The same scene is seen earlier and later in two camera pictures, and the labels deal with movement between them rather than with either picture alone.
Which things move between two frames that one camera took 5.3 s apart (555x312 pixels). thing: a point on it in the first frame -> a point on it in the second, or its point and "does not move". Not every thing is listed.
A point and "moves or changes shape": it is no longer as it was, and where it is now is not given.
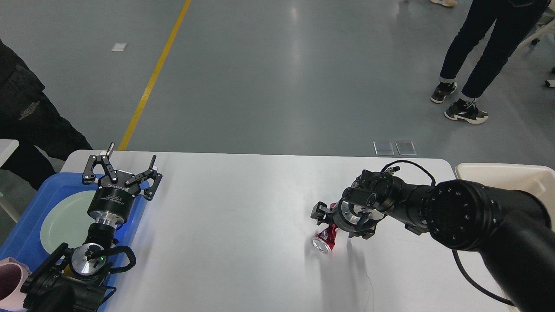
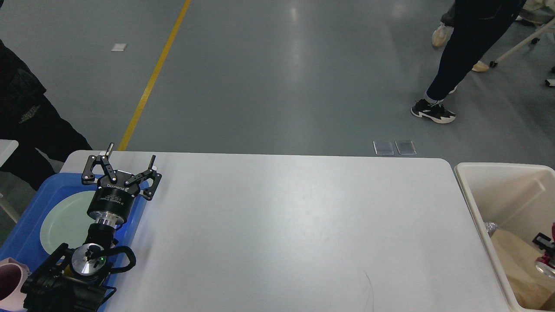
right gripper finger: (319, 212) -> (543, 242)
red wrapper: (324, 241) moves or changes shape
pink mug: (13, 274) does not move
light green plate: (67, 221) does not move
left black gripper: (114, 199) does not move
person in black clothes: (27, 116) does not move
